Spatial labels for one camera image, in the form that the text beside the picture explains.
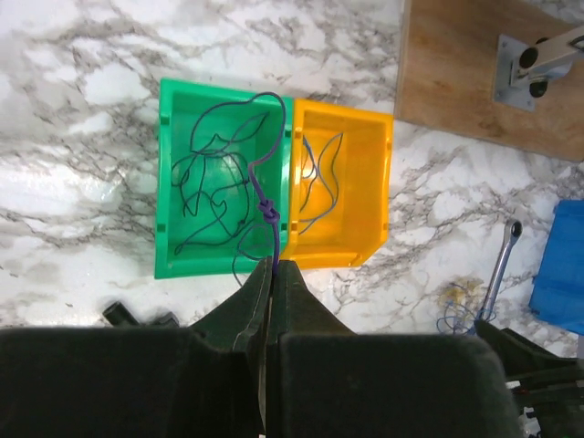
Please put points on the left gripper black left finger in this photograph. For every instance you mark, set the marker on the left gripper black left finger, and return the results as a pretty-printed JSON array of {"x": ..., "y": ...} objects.
[{"x": 139, "y": 381}]

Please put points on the grey metal stand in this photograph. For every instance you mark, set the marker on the grey metal stand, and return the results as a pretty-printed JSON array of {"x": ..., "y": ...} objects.
[{"x": 523, "y": 72}]

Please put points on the yellow plastic bin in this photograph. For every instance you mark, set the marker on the yellow plastic bin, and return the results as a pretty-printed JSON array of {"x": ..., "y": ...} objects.
[{"x": 338, "y": 185}]

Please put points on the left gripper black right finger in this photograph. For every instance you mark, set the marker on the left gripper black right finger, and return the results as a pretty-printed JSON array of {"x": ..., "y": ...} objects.
[{"x": 323, "y": 380}]

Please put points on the silver ratchet wrench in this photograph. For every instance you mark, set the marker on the silver ratchet wrench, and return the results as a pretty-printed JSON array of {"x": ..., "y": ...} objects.
[{"x": 512, "y": 232}]

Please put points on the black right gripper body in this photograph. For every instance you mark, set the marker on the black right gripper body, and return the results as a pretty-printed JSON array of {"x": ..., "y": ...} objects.
[{"x": 550, "y": 388}]

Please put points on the green plastic bin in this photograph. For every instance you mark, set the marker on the green plastic bin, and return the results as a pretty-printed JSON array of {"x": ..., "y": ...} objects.
[{"x": 223, "y": 184}]

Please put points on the blue plastic bin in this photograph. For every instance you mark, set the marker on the blue plastic bin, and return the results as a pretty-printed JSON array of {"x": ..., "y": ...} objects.
[{"x": 557, "y": 296}]

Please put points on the brown wooden board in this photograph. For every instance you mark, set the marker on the brown wooden board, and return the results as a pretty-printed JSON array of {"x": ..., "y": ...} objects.
[{"x": 446, "y": 78}]

